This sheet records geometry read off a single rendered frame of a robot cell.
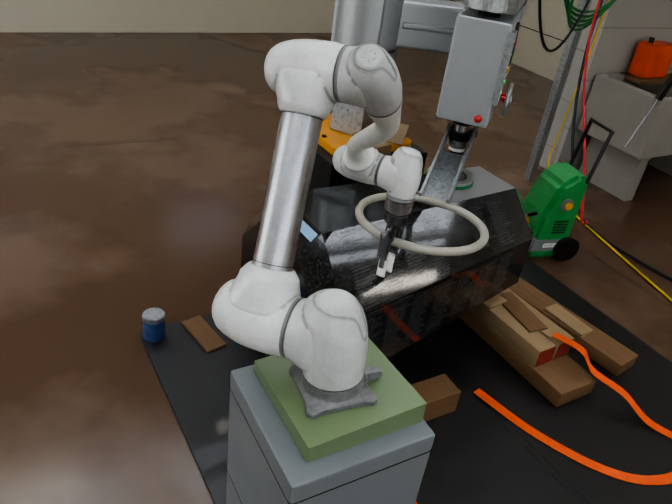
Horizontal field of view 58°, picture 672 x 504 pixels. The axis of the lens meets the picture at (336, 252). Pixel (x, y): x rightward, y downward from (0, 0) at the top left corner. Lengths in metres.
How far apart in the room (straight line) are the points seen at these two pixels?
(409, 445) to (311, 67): 0.93
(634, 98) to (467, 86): 2.66
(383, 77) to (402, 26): 1.76
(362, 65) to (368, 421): 0.82
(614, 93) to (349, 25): 2.70
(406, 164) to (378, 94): 0.51
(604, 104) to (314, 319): 4.17
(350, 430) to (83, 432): 1.41
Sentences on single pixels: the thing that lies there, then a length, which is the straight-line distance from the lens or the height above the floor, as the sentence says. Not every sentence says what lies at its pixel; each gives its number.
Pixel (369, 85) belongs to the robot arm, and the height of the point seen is 1.56.
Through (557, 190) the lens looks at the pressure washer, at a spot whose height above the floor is 0.48.
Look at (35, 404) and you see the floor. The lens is 2.80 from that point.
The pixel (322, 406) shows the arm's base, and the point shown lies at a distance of 1.50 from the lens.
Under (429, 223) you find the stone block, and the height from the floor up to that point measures 0.78.
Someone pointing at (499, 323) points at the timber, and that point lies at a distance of 3.11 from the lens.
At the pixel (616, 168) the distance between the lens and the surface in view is 5.39.
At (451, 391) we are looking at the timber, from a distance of 2.71.
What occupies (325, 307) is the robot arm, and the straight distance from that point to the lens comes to 1.38.
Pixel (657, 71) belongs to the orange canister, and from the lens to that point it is 5.61.
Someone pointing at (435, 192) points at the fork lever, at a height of 0.90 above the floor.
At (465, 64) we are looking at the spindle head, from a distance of 2.59.
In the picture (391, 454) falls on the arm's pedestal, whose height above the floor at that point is 0.79.
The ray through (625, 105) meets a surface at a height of 0.73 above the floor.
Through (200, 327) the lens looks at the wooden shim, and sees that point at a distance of 3.01.
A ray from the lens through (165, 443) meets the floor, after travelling 2.56.
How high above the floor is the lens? 1.95
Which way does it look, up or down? 32 degrees down
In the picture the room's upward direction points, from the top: 8 degrees clockwise
